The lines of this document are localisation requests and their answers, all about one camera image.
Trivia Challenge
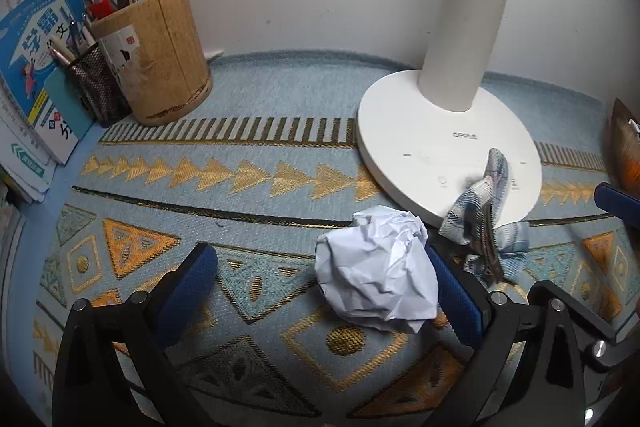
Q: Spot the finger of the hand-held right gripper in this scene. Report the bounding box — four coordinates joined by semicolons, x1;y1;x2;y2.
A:
593;182;640;233
527;279;640;373

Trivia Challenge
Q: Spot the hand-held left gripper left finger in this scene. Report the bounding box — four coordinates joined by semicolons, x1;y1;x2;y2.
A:
51;242;219;427

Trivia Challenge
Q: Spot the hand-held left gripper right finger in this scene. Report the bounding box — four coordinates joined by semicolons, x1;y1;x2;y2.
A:
424;245;587;427

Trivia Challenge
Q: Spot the brown ribbed basket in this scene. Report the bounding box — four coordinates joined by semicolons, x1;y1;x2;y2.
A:
607;98;640;202

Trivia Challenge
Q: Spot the paper ball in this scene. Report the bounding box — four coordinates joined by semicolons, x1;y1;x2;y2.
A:
314;205;440;334

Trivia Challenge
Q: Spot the plaid cloth bow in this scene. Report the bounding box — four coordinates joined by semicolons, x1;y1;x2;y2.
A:
439;148;531;285

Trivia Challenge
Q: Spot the blue patterned woven mat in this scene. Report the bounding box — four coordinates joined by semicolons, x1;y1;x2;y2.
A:
30;49;640;427

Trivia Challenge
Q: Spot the white desk lamp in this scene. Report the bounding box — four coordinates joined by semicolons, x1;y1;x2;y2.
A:
356;0;543;228

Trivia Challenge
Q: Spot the light blue notebook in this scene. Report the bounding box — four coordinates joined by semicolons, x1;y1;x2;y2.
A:
44;69;95;140

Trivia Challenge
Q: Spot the black mesh pen holder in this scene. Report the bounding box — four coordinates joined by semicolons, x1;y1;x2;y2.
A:
67;42;133;128

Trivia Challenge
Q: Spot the bamboo pen holder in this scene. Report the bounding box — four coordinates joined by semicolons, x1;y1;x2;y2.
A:
91;0;213;126

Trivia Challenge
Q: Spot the row of upright books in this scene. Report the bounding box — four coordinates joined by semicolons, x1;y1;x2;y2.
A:
0;0;96;205

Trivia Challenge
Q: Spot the bunch of pens and pencils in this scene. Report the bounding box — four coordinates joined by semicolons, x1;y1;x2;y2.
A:
47;0;151;68

